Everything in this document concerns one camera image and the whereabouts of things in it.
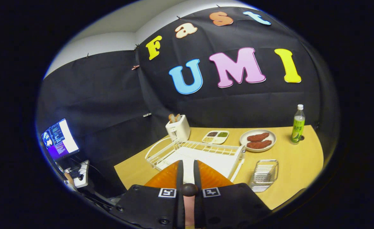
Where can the small wooden clip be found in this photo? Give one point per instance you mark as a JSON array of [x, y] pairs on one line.
[[135, 67]]

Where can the white divided bean dish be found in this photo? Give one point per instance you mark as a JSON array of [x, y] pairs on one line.
[[215, 137]]

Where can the black backdrop cloth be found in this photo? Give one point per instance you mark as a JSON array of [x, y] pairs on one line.
[[110, 95]]

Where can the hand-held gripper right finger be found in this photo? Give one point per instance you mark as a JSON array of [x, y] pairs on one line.
[[228, 206]]

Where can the red-brown meat piece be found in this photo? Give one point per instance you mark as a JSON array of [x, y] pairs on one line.
[[259, 144], [258, 137]]

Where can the green label drink bottle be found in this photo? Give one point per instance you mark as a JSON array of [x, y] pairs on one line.
[[298, 127]]

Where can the white toaster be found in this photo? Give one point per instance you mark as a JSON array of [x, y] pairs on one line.
[[179, 130]]

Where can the white ribbed drain tray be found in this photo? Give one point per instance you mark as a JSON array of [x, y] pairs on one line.
[[218, 162]]

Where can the computer monitor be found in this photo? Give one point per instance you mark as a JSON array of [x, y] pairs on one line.
[[59, 138]]

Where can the pink plate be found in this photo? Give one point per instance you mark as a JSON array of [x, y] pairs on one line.
[[189, 210]]

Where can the beige round serving dish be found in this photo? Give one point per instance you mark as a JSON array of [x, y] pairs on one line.
[[242, 140]]

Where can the toasted bread slice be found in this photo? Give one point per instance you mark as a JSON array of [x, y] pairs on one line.
[[171, 118], [177, 117]]

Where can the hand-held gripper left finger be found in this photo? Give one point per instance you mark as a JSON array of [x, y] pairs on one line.
[[148, 206]]

